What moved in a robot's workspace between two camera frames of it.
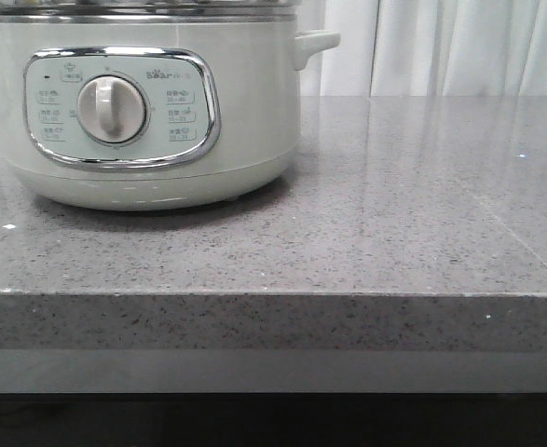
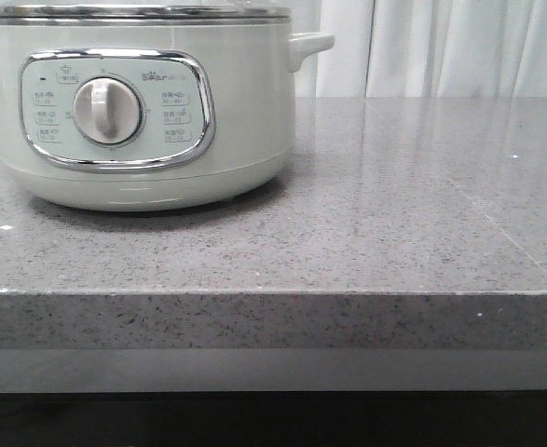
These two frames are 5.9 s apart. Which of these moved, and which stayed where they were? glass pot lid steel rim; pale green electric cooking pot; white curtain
Moved: glass pot lid steel rim
Stayed: pale green electric cooking pot; white curtain
